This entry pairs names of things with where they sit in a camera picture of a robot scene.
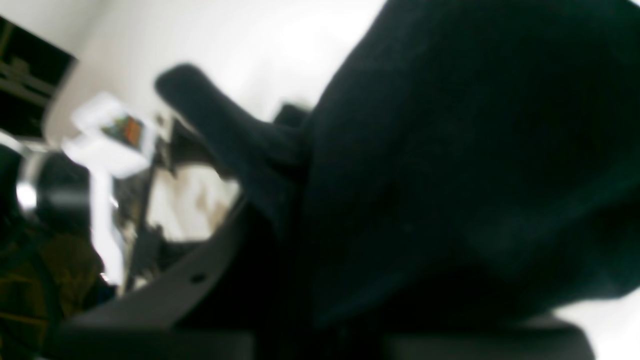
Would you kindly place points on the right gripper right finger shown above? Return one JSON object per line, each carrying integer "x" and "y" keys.
{"x": 539, "y": 338}

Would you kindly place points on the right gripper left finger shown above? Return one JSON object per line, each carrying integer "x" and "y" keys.
{"x": 211, "y": 305}

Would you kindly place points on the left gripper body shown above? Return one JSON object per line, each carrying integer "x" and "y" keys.
{"x": 127, "y": 244}

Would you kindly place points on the black graphic T-shirt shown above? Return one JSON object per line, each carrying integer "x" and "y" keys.
{"x": 471, "y": 161}

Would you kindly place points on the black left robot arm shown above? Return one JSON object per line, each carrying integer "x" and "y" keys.
{"x": 48, "y": 190}

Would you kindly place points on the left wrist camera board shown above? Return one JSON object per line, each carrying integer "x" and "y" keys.
{"x": 111, "y": 137}

